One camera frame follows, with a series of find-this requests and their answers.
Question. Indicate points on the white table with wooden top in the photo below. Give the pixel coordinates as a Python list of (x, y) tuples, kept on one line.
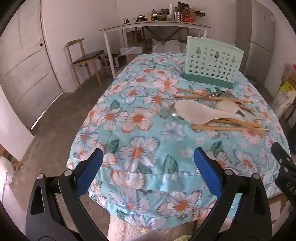
[(150, 25)]

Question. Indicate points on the green plastic utensil basket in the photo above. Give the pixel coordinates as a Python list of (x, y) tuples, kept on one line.
[(208, 60)]

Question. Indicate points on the black device with screen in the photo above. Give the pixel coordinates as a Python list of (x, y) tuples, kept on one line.
[(141, 18)]

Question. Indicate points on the white plastic bag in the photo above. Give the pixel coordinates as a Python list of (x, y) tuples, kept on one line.
[(7, 171)]

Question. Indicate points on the white panel door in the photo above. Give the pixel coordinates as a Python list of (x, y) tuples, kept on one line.
[(23, 69)]

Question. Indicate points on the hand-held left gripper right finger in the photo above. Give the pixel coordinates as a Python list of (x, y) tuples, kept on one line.
[(208, 173)]

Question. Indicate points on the wooden chopstick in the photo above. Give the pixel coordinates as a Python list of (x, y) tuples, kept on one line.
[(208, 127), (247, 108), (192, 90), (185, 96), (249, 124), (261, 132)]

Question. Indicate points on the small white rice paddle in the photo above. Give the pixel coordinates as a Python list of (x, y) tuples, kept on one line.
[(226, 107)]

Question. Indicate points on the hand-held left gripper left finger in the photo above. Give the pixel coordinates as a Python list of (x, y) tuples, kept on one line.
[(89, 172)]

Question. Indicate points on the floral blue blanket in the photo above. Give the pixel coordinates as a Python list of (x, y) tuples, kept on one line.
[(138, 115)]

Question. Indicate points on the yellow and white rice bag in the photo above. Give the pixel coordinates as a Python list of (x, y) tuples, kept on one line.
[(283, 97)]

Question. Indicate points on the silver refrigerator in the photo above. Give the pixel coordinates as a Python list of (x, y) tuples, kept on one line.
[(259, 34)]

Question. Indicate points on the white box with clear wrap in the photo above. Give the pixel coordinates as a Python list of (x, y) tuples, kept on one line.
[(131, 49)]

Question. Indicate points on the wooden chair with dark seat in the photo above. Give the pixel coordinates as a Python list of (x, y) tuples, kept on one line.
[(87, 56)]

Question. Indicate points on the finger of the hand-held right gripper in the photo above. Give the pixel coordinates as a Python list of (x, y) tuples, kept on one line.
[(281, 155)]

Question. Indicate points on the short metal spoon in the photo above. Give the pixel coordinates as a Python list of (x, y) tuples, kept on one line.
[(227, 94)]

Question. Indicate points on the black charger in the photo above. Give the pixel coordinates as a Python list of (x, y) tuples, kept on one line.
[(127, 20)]

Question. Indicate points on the white sack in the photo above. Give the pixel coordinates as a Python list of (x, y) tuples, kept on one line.
[(166, 46)]

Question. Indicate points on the steel canister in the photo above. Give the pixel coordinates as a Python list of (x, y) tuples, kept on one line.
[(178, 16)]

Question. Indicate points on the clear tall cup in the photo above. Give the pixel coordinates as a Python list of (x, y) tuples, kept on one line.
[(171, 9)]

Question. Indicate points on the cola bottle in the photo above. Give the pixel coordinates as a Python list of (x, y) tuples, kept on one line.
[(188, 15)]

